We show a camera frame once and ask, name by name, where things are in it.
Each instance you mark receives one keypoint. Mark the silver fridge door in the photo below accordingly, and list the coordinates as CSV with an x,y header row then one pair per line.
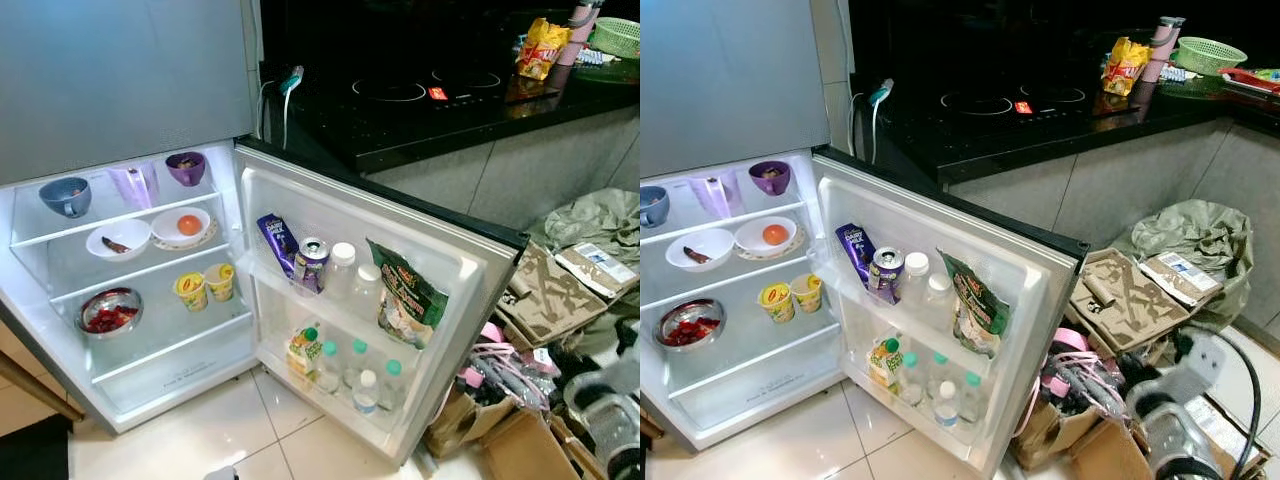
x,y
340,205
920,215

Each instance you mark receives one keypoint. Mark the silver fridge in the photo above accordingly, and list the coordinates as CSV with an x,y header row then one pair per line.
x,y
720,80
120,80

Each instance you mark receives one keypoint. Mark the clear fridge crisper drawer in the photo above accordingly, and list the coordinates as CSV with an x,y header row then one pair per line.
x,y
170,375
750,385

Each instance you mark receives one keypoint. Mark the grey-green sack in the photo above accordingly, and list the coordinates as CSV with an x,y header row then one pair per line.
x,y
600,215
1190,235

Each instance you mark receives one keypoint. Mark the cardboard box with white label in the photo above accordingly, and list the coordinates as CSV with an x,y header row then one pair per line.
x,y
1185,275
600,268

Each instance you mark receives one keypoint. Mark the dark brown food piece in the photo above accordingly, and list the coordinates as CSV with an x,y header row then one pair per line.
x,y
115,245
698,255

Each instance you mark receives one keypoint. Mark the white bowl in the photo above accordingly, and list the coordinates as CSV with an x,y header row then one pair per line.
x,y
135,235
718,245

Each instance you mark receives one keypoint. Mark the metal bowl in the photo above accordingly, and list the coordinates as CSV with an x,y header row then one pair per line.
x,y
105,297
685,307

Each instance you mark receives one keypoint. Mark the translucent lilac pitcher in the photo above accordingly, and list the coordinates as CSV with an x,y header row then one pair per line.
x,y
715,195
135,188

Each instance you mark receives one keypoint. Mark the red candy pile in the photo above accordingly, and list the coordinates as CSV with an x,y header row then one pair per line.
x,y
690,330
112,319

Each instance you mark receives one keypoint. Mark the white plate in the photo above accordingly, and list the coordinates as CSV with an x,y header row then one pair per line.
x,y
748,242
165,232

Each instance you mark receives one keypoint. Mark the flattened brown cardboard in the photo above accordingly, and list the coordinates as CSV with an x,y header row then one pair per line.
x,y
545,300
1125,300

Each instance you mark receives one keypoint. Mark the orange round fruit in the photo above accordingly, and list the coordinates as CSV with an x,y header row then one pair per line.
x,y
775,235
190,225

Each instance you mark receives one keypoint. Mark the yellow snack cup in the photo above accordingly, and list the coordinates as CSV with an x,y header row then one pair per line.
x,y
191,293
806,294
220,283
774,303

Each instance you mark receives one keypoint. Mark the pink hangers bundle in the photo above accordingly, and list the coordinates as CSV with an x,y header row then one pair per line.
x,y
500,365
1080,375

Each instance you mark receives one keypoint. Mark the pill blister pack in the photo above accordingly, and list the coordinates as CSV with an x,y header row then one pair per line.
x,y
592,58
1175,74

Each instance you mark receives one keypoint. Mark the green plastic basket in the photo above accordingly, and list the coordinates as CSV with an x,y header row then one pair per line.
x,y
615,38
1210,55

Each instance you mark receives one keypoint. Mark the purple chocolate bar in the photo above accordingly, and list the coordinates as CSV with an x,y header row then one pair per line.
x,y
853,250
275,240

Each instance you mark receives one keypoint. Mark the yellow snack bag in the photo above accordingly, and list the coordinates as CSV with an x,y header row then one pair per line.
x,y
543,50
1126,67

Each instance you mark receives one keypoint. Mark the pink tumbler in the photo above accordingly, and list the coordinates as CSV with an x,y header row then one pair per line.
x,y
1162,50
580,35

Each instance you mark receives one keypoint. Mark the green snack bag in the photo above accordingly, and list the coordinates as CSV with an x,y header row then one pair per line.
x,y
978,305
410,295

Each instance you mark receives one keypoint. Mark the brown cardboard box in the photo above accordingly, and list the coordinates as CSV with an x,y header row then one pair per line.
x,y
1105,455
525,450

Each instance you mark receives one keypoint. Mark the silver drink can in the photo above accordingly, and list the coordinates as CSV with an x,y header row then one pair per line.
x,y
311,265
887,275

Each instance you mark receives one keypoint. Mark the brown paper bag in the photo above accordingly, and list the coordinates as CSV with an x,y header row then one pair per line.
x,y
1045,435
460,425

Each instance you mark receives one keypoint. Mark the yellow juice carton green cap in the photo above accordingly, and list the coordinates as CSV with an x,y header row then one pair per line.
x,y
303,352
884,364

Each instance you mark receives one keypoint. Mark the white plastic bottle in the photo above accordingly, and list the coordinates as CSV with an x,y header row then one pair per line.
x,y
368,290
941,300
915,280
341,270

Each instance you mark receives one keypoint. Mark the teal and white plug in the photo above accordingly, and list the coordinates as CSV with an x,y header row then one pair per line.
x,y
881,93
292,80

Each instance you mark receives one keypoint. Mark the black induction hob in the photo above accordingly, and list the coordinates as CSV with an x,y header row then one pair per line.
x,y
400,90
980,102

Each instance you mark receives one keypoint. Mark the clear bottle with green cap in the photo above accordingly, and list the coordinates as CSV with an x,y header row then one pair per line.
x,y
938,368
972,398
393,385
357,360
909,378
329,368

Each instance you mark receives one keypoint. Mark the black kitchen countertop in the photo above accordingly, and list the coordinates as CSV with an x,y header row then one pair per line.
x,y
330,125
920,140

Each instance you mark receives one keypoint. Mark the clear bottle with white cap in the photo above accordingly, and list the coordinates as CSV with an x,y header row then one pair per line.
x,y
366,395
946,405

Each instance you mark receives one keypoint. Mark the red tray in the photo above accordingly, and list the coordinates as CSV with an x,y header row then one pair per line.
x,y
1250,82

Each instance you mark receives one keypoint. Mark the black floor mat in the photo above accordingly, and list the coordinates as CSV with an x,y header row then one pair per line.
x,y
25,455

